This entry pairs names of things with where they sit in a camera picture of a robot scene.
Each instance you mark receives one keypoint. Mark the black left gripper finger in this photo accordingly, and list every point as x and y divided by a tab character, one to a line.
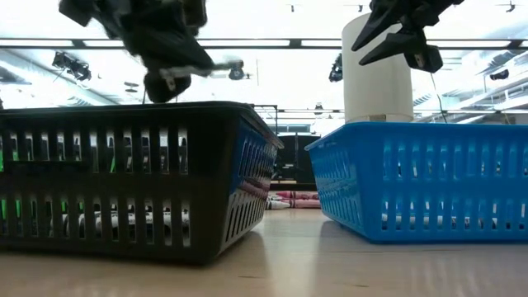
181	57
156	95

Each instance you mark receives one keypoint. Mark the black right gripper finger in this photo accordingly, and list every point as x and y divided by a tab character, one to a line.
379	24
392	45

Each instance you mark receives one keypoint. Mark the black plastic basket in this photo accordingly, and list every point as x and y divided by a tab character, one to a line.
206	173

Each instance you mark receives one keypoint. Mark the white cylinder table lamp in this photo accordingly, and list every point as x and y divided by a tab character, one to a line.
379	90

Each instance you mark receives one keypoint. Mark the round dark ceiling device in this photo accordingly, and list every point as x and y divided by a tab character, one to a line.
236	75

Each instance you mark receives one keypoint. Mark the blue plastic basket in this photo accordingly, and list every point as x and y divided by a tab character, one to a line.
371	144

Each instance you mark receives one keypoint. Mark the dark ceiling fixture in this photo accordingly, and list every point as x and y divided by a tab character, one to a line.
500	75

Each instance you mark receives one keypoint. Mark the dark background desk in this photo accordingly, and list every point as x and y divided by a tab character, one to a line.
305	161

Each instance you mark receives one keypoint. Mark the green plastic basket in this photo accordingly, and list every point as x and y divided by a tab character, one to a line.
2	208

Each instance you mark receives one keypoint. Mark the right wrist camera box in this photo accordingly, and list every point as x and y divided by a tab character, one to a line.
427	57

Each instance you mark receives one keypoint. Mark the dark hanging ceiling camera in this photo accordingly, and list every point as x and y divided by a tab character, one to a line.
337	70

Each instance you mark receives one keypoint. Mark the black ceiling rail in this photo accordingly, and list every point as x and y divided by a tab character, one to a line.
295	43

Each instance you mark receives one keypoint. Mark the black ceiling camera cluster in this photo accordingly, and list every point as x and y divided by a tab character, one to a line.
72	66

